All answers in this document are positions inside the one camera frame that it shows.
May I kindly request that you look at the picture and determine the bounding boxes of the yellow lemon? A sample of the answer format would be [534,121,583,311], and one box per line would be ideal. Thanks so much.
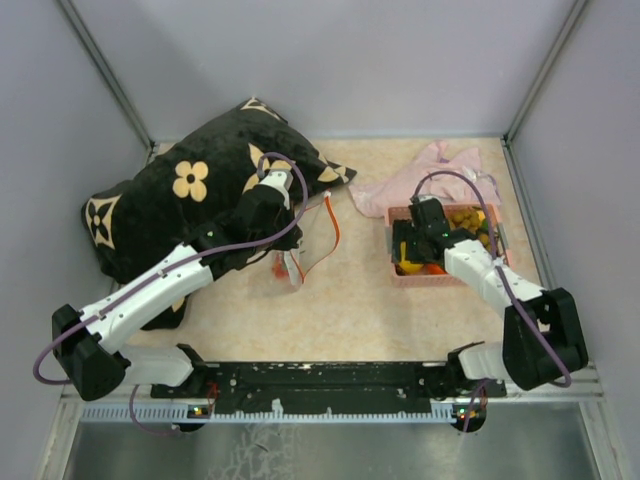
[396,259,424,276]

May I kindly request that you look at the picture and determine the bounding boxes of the brown longan bunch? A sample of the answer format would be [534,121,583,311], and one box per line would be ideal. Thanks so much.
[446,207,478,234]

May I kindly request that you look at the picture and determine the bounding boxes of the clear zip top bag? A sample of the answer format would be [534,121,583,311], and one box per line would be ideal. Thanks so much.
[266,191,342,296]

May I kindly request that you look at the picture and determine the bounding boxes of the red strawberries with leaves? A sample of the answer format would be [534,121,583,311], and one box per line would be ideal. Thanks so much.
[271,251,298,285]

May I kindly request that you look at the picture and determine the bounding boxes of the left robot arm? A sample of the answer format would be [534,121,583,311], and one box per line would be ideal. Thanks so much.
[52,171,301,401]

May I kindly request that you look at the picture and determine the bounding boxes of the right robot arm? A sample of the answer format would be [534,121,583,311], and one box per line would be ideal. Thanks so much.
[385,199,589,396]

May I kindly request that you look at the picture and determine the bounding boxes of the orange fruit lower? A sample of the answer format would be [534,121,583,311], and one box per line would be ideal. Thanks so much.
[425,263,447,275]

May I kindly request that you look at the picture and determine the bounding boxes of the pink plastic basket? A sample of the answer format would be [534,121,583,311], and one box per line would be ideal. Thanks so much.
[384,203,512,288]

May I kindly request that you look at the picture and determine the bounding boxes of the pink crumpled cloth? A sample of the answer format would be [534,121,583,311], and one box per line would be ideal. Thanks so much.
[349,140,502,218]

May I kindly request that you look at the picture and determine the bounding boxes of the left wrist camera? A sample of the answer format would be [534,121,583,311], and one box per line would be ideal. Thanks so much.
[258,169,293,205]

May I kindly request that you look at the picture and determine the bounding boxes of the aluminium frame post right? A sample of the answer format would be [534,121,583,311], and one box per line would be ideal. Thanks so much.
[502,0,594,146]

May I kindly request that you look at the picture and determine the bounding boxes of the aluminium frame post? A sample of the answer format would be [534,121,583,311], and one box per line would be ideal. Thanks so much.
[502,0,594,146]
[54,0,156,152]

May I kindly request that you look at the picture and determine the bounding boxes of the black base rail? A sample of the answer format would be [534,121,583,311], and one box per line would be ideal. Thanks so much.
[150,362,507,432]

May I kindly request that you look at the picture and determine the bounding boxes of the aluminium frame post left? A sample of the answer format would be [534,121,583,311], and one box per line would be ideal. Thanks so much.
[54,0,156,152]

